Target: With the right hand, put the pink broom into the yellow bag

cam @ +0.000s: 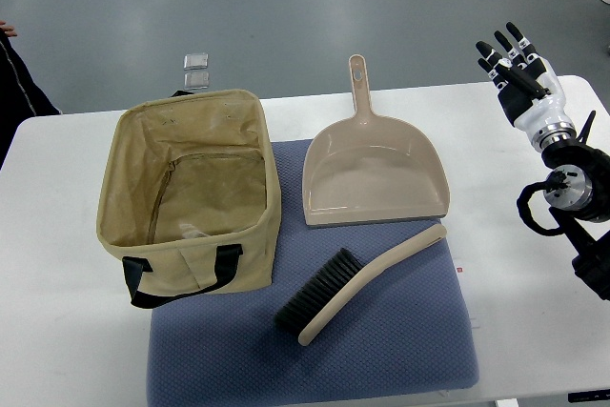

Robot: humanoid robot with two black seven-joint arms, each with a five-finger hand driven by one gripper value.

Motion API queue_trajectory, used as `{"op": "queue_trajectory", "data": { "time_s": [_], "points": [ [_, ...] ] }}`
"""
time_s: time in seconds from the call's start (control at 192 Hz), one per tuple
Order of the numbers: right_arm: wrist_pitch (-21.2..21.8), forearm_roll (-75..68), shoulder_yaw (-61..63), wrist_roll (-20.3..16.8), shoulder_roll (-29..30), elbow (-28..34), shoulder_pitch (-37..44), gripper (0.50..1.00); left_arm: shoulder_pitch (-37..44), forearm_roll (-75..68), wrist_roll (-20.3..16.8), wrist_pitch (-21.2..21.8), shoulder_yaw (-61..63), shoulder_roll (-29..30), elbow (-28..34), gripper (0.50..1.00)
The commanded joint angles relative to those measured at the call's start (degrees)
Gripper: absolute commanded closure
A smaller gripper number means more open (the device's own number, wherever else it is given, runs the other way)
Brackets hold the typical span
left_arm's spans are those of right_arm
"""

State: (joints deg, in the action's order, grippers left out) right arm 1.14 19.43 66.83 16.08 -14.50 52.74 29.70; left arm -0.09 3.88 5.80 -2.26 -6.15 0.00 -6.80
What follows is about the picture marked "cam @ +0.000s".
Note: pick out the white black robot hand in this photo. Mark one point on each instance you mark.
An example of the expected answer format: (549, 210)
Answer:
(529, 91)

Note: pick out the yellow fabric bag black handles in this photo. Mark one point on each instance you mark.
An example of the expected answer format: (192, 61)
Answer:
(190, 202)

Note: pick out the upper clear floor plate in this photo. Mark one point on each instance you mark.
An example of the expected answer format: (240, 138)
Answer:
(197, 60)

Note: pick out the blue quilted cushion mat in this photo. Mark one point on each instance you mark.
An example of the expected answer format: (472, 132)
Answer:
(408, 331)

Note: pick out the black table control panel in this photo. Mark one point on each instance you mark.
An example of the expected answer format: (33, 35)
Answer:
(589, 396)

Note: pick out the person in dark clothing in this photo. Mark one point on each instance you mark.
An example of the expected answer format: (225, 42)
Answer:
(21, 98)

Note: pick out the pink plastic dustpan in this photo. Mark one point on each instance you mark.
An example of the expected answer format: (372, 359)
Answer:
(369, 168)

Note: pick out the pink hand broom black bristles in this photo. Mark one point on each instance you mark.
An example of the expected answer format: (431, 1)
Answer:
(338, 281)

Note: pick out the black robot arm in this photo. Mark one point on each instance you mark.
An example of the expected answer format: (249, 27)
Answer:
(576, 190)

